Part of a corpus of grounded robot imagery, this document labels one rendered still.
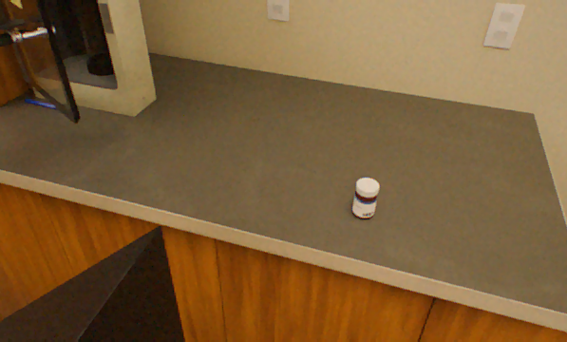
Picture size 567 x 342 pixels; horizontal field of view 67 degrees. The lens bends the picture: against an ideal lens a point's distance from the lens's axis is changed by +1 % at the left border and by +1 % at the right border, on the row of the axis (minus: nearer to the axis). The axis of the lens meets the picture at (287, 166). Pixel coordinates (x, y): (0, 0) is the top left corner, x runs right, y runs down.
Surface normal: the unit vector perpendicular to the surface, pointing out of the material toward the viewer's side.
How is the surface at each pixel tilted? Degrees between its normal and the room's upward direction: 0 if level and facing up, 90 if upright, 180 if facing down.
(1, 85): 90
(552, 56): 90
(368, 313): 90
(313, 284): 90
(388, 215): 0
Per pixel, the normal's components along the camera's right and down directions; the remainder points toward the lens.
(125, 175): 0.03, -0.80
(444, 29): -0.30, 0.57
